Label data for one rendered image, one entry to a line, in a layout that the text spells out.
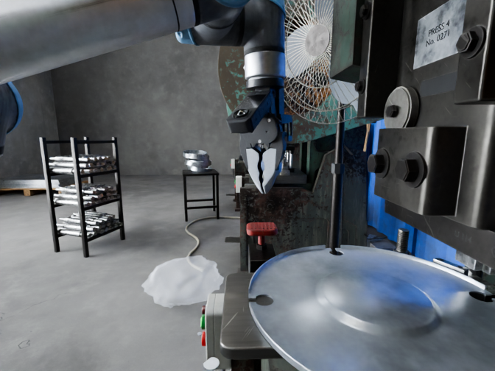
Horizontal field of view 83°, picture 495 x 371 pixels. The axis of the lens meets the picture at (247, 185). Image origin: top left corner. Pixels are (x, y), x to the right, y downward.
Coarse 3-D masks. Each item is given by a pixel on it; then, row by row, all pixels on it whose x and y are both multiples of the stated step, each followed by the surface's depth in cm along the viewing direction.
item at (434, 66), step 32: (416, 0) 31; (448, 0) 26; (416, 32) 31; (448, 32) 26; (416, 64) 31; (448, 64) 26; (416, 96) 30; (448, 96) 26; (416, 128) 26; (448, 128) 24; (480, 128) 23; (384, 160) 31; (416, 160) 26; (448, 160) 24; (480, 160) 23; (384, 192) 32; (416, 192) 26; (448, 192) 25; (480, 192) 23; (480, 224) 23
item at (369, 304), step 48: (288, 288) 34; (336, 288) 33; (384, 288) 33; (432, 288) 34; (480, 288) 34; (288, 336) 26; (336, 336) 26; (384, 336) 26; (432, 336) 26; (480, 336) 26
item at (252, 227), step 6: (252, 222) 67; (258, 222) 67; (264, 222) 67; (270, 222) 67; (252, 228) 63; (258, 228) 63; (264, 228) 63; (270, 228) 63; (276, 228) 63; (252, 234) 62; (258, 234) 62; (264, 234) 62; (270, 234) 62; (276, 234) 63; (264, 240) 65
